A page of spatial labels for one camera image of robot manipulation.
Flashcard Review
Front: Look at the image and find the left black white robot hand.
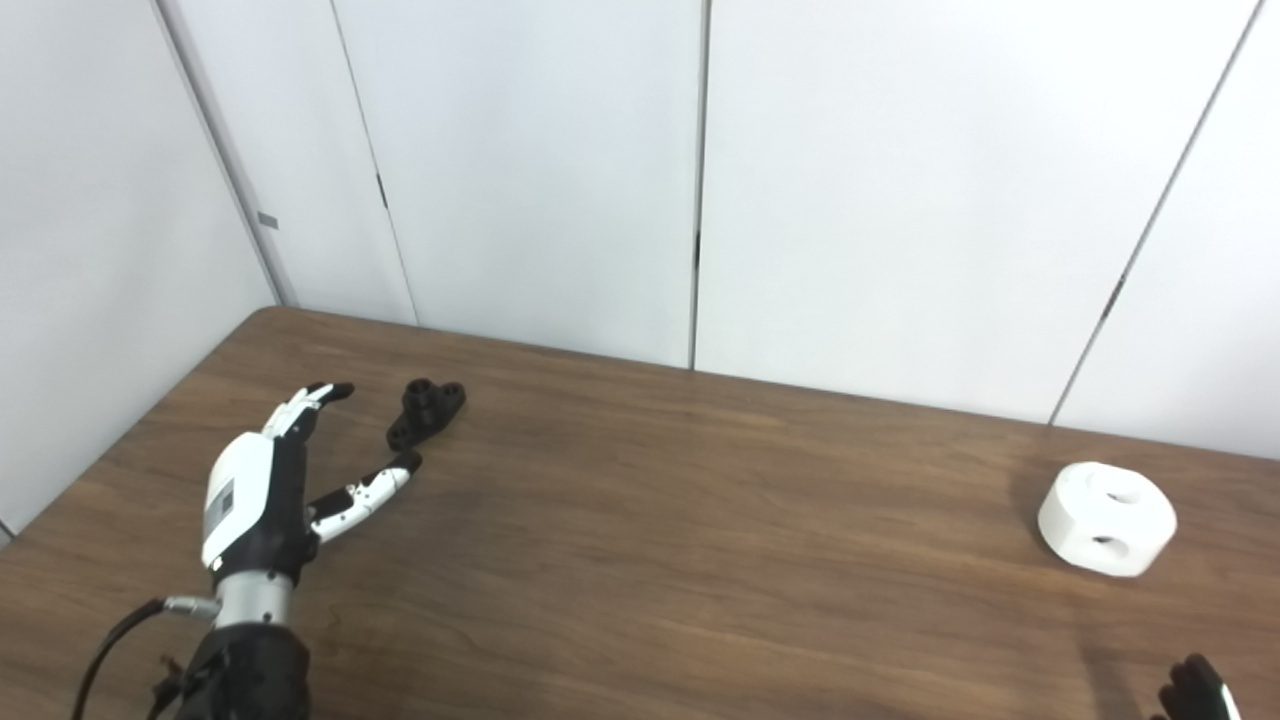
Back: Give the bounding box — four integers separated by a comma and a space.
200, 381, 423, 586

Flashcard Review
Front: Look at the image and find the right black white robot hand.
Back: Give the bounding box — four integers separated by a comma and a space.
1150, 653, 1243, 720

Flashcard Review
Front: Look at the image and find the black plastic holder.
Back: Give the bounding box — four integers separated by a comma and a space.
386, 378, 467, 452

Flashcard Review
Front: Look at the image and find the round white plastic piece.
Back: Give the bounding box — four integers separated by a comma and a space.
1037, 461, 1178, 578

